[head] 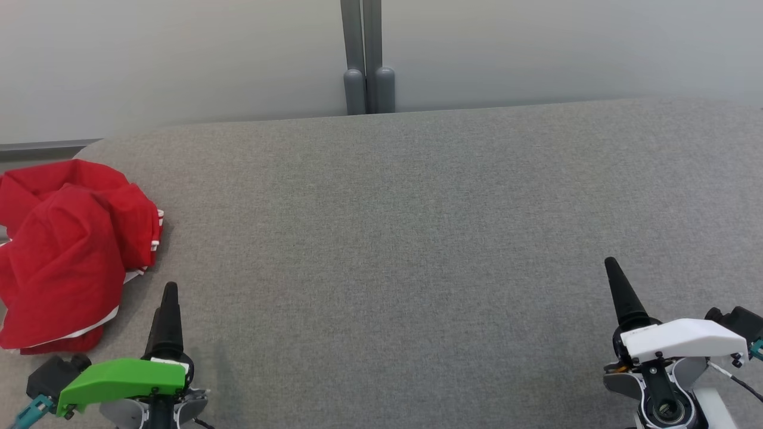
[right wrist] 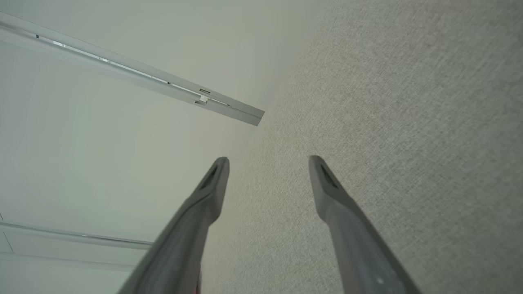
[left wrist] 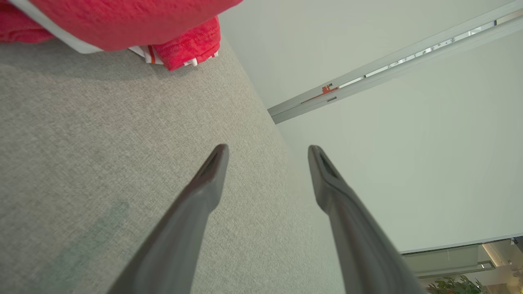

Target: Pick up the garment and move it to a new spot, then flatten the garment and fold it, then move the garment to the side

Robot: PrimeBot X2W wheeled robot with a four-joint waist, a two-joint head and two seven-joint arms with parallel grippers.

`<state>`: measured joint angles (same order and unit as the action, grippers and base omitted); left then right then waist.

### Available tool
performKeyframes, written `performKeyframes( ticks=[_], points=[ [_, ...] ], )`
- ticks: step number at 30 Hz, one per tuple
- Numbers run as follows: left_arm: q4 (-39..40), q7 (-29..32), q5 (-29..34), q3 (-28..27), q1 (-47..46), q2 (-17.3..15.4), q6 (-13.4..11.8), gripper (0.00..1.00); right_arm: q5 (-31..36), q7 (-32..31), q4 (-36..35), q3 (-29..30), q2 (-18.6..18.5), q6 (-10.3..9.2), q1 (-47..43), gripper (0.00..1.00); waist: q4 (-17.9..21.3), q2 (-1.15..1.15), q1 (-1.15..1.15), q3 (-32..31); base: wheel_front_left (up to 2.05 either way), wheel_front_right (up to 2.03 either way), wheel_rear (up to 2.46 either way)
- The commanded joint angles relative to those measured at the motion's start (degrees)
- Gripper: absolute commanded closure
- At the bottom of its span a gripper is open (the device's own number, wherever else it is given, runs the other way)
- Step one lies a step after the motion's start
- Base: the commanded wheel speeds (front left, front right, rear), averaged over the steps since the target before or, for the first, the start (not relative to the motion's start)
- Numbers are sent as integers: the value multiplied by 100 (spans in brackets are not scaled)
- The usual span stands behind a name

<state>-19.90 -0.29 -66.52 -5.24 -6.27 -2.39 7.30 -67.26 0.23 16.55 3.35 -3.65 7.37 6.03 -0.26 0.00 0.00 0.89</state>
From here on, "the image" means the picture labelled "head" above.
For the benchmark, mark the red shorts with white trim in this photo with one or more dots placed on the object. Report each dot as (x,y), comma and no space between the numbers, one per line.
(137,220)

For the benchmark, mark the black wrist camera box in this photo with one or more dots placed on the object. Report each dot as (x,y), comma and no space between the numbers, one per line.
(53,375)
(742,322)

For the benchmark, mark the red shirt with white stripes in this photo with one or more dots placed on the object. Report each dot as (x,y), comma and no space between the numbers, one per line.
(59,268)

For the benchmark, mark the grey partition post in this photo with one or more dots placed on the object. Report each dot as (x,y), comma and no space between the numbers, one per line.
(381,89)
(353,59)

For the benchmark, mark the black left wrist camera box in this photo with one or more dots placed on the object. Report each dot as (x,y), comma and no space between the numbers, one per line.
(53,375)

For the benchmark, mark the grey wall rail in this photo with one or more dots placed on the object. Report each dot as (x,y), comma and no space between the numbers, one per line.
(42,149)

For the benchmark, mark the teal camera connector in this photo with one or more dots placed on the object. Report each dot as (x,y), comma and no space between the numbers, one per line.
(33,411)
(757,350)

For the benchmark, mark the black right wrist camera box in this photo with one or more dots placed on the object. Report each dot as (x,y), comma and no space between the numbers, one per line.
(742,322)

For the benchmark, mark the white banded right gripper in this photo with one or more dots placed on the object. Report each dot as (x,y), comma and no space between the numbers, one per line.
(679,339)

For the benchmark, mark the teal left camera connector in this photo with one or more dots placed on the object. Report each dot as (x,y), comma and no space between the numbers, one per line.
(33,411)

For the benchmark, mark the teal right camera connector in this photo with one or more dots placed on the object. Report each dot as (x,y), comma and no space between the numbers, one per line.
(757,350)

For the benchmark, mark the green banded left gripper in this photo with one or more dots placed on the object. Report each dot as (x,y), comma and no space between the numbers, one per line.
(119,378)

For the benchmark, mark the grey fabric sofa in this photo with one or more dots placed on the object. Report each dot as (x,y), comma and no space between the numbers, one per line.
(387,238)

